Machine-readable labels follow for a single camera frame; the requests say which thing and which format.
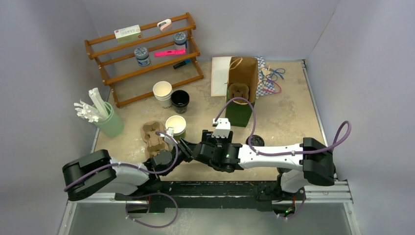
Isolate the green paper bag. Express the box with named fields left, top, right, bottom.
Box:
left=225, top=57, right=258, bottom=127

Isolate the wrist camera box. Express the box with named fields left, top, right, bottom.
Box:
left=212, top=118, right=231, bottom=139
left=164, top=127, right=177, bottom=145

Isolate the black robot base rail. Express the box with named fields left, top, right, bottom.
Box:
left=115, top=181, right=305, bottom=214

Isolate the black cup lid near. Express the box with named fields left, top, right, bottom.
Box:
left=277, top=167, right=291, bottom=175

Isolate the green straw holder cup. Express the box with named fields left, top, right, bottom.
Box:
left=94, top=102, right=125, bottom=138

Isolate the wooden shelf rack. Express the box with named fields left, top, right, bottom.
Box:
left=84, top=12, right=204, bottom=107

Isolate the white paper bag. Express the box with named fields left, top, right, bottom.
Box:
left=210, top=56, right=232, bottom=97

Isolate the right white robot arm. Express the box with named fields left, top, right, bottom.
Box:
left=191, top=137, right=335, bottom=199

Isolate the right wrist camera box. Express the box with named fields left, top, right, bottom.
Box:
left=212, top=118, right=231, bottom=139

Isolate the brown pulp cup carrier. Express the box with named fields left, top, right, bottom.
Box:
left=228, top=83, right=250, bottom=105

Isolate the blue lidded jar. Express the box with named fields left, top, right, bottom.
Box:
left=173, top=32, right=187, bottom=50
left=134, top=47, right=151, bottom=67

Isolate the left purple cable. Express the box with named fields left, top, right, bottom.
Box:
left=64, top=131, right=180, bottom=192

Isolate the pink white clip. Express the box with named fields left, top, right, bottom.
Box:
left=157, top=19, right=172, bottom=32

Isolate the blue checkered paper bag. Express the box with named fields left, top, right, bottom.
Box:
left=255, top=56, right=266, bottom=98

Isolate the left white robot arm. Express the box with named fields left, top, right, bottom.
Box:
left=62, top=139, right=195, bottom=201

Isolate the black paper cup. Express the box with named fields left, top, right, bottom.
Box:
left=171, top=90, right=190, bottom=114

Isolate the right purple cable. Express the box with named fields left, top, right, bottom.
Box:
left=214, top=96, right=352, bottom=157

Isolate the black blue marker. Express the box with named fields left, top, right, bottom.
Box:
left=173, top=59, right=192, bottom=69

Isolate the white green box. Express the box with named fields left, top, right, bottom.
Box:
left=114, top=24, right=142, bottom=45

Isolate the blue lidded jar right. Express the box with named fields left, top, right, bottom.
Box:
left=173, top=32, right=187, bottom=50

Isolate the black cup lid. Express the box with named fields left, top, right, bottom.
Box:
left=245, top=135, right=265, bottom=146
left=277, top=167, right=291, bottom=175

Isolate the blue lidded jar left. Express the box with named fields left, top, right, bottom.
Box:
left=134, top=47, right=151, bottom=67

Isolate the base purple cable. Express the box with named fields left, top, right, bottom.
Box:
left=125, top=192, right=179, bottom=229

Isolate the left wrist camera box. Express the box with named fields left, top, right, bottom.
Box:
left=164, top=127, right=177, bottom=145

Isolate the white paper cup stack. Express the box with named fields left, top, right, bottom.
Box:
left=165, top=115, right=186, bottom=140
left=153, top=81, right=173, bottom=109

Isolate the pink marker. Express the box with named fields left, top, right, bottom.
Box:
left=154, top=49, right=186, bottom=57

